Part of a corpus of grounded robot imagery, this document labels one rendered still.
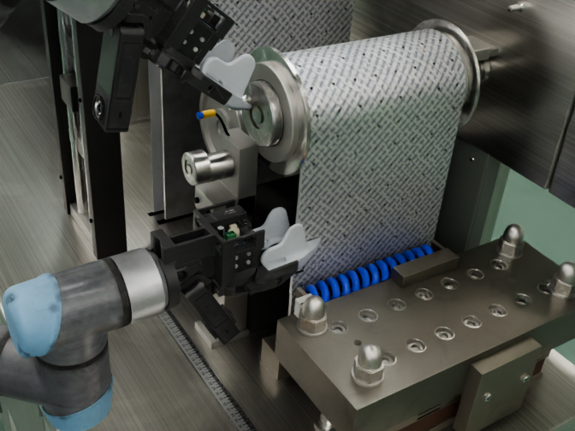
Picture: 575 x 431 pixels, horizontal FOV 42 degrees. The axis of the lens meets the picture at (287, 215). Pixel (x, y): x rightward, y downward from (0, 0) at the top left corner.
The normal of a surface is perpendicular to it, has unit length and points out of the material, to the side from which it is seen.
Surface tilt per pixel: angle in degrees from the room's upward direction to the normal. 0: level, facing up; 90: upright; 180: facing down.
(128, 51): 93
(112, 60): 79
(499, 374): 90
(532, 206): 0
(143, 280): 44
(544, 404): 0
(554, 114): 90
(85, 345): 90
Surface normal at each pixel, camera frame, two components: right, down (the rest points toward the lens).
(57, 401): -0.22, 0.53
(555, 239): 0.07, -0.83
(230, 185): -0.84, 0.25
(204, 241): 0.53, 0.50
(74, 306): 0.48, -0.04
